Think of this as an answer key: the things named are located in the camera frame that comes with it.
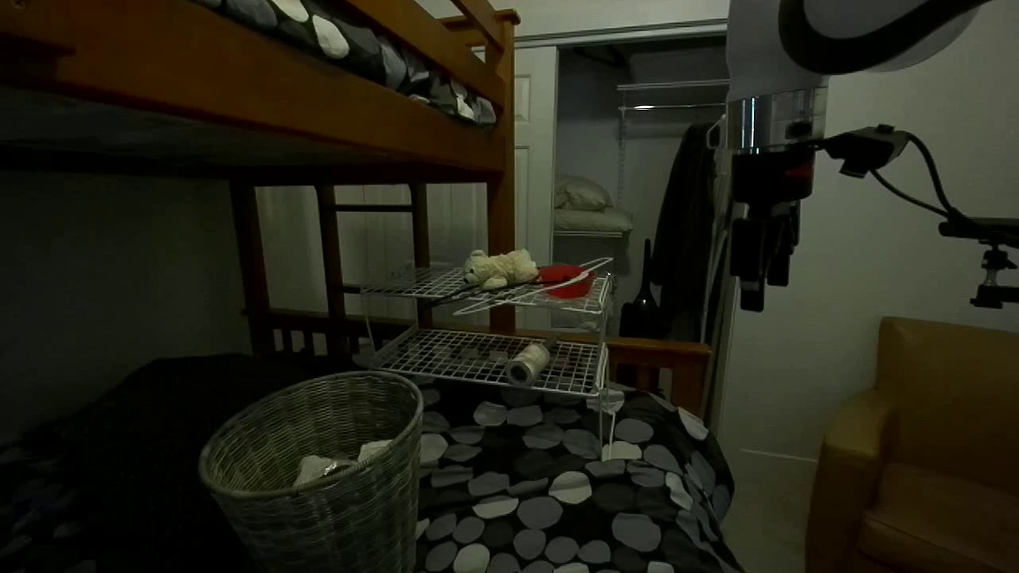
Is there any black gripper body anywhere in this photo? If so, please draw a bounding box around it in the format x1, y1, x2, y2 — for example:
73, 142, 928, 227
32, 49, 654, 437
724, 86, 831, 316

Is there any white teddy bear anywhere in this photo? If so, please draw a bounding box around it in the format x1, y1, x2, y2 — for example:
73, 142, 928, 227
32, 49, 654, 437
461, 249, 539, 288

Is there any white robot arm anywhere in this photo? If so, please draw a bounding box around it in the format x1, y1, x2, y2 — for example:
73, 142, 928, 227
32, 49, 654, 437
724, 0, 987, 312

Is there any woven wicker basket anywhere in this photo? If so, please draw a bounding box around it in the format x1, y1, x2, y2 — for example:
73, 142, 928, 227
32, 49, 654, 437
196, 372, 422, 573

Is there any white paper in basket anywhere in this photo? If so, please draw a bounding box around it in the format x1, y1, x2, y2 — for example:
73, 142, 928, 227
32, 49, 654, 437
292, 439, 392, 487

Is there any dark hanging coat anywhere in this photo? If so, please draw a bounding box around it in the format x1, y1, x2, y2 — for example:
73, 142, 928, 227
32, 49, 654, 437
651, 125, 717, 340

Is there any white folded pillow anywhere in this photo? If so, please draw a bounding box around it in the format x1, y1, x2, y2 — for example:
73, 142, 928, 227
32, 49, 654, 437
554, 177, 607, 210

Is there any red bowl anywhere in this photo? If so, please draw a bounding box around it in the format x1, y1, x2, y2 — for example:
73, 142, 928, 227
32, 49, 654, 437
539, 264, 591, 298

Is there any tan leather armchair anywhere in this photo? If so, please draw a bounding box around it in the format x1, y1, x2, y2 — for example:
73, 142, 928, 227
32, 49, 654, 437
806, 318, 1019, 573

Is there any black spotted bedspread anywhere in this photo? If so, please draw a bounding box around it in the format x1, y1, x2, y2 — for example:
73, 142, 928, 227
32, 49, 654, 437
0, 356, 740, 573

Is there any upper bunk spotted bedding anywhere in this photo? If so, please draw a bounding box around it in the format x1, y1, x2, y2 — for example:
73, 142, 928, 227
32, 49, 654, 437
196, 0, 495, 128

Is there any black camera on mount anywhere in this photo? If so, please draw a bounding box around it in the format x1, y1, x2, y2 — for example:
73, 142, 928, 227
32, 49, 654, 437
825, 122, 1019, 312

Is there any white wire shelf rack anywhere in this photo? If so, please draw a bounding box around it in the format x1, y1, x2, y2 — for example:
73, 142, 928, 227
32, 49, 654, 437
370, 257, 611, 401

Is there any wooden bunk bed frame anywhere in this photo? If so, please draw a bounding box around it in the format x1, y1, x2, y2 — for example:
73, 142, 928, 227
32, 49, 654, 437
0, 0, 717, 418

